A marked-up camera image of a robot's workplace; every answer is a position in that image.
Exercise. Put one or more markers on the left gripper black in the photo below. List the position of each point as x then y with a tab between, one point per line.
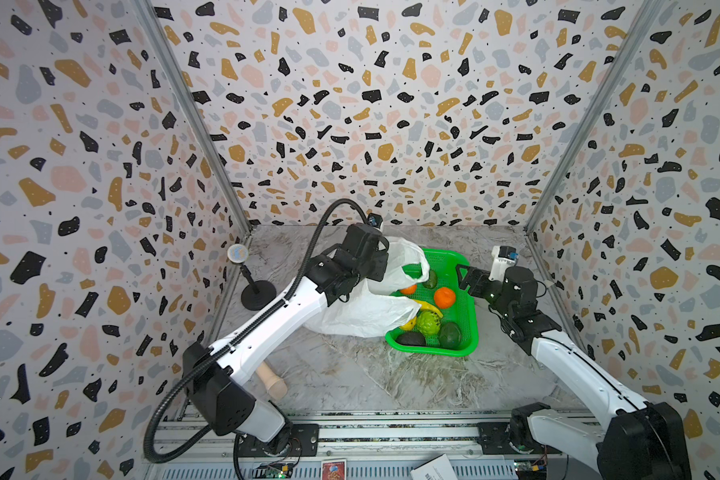
380	264

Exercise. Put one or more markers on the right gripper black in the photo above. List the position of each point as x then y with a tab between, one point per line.
474	280

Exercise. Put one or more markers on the white plastic bag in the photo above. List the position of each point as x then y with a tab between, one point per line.
372	309

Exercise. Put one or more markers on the small orange fruit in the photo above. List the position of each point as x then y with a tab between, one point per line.
409	290

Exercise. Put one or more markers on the orange fruit large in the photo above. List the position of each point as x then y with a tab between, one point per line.
444	298

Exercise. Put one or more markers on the green avocado back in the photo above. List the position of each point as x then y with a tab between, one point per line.
432	280

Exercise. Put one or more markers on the dark green avocado front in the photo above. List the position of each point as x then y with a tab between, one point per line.
450	336

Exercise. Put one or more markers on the yellow banana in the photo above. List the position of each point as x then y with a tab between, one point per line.
427	307

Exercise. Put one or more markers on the yellow lemon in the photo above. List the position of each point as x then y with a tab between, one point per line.
410	325

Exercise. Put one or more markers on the light green custard apple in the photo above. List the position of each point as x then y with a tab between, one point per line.
428	323

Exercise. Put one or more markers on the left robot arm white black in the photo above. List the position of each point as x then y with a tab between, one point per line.
219	372

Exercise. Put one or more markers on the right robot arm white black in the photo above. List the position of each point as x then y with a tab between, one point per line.
633	438

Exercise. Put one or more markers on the green plastic basket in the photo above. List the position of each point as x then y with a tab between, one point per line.
463	312

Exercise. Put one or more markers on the black avocado dark fruit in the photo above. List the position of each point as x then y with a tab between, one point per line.
412	338

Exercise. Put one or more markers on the blue white microphone on stand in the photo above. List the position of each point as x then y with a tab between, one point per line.
257	293

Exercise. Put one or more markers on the beige wooden pestle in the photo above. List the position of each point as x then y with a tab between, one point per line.
275	386

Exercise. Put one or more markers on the small circuit board right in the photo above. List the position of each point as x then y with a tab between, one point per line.
530	470

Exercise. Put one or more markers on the small circuit board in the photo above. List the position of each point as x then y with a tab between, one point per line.
530	470
273	471

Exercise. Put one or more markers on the white paper sheet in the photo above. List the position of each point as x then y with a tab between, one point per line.
439	468

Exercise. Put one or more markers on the red card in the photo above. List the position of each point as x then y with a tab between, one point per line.
333	470

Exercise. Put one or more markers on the small circuit board left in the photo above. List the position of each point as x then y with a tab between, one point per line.
273	471

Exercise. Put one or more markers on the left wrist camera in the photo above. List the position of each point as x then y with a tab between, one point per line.
375	220

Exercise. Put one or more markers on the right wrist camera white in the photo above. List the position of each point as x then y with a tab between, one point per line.
503	257

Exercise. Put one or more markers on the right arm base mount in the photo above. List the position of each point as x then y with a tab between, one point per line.
494	439

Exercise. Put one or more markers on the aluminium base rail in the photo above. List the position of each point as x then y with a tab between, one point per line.
375	445

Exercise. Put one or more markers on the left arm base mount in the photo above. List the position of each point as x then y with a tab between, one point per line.
296	440

